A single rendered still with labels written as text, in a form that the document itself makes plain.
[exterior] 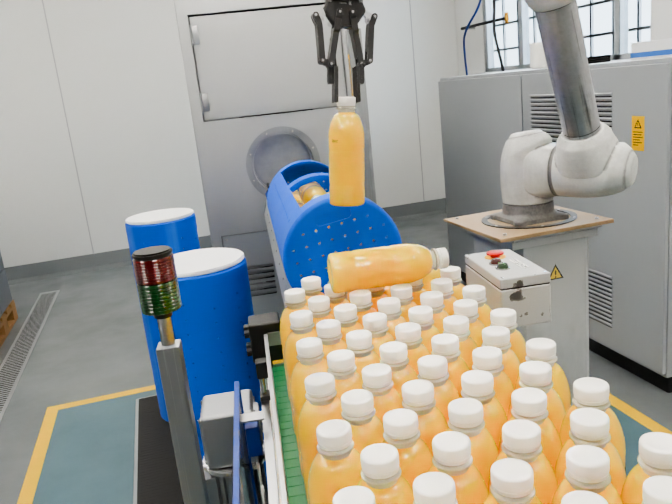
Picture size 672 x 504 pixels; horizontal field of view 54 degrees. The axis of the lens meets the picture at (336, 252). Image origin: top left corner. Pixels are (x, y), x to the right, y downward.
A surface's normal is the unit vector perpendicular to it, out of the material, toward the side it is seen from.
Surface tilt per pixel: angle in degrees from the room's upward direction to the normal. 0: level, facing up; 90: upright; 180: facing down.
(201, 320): 90
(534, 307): 90
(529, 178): 91
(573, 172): 112
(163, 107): 90
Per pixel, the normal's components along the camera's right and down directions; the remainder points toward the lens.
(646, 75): -0.95, 0.17
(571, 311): 0.28, 0.21
